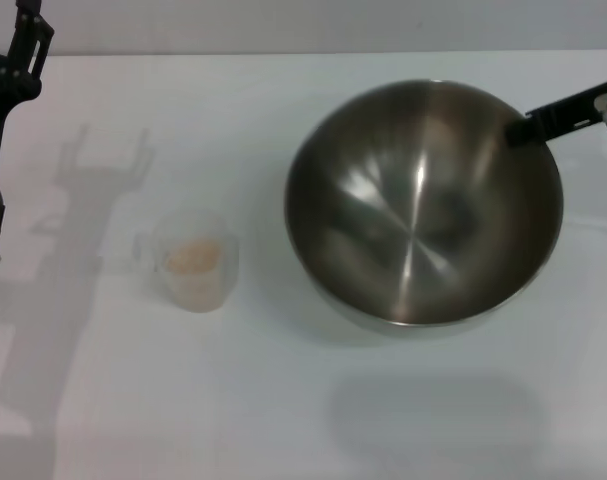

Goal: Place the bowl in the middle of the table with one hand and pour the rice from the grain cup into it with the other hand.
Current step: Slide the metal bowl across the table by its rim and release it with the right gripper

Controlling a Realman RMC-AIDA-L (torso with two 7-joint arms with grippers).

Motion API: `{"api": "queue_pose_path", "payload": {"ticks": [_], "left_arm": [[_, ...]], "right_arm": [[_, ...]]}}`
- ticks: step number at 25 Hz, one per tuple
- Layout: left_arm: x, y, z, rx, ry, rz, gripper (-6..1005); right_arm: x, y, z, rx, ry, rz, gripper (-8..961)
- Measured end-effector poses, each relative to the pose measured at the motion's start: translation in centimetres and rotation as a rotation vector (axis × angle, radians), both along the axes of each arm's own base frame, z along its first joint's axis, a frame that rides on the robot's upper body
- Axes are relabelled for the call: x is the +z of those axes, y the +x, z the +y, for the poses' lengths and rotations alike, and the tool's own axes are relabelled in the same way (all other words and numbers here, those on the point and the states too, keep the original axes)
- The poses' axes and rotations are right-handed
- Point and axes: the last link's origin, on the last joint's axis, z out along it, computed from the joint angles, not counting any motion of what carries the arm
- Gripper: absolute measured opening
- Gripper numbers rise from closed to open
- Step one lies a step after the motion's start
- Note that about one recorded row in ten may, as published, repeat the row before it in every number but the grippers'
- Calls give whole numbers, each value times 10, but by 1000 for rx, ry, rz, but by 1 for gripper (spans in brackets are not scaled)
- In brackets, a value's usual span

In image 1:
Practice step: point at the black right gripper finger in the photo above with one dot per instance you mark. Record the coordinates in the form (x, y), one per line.
(558, 115)

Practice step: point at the stainless steel mixing bowl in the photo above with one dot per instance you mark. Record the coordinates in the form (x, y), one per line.
(423, 210)

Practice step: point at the white uncooked rice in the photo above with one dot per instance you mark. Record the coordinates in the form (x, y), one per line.
(192, 257)

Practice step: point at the clear plastic measuring cup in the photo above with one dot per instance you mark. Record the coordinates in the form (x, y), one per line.
(203, 295)

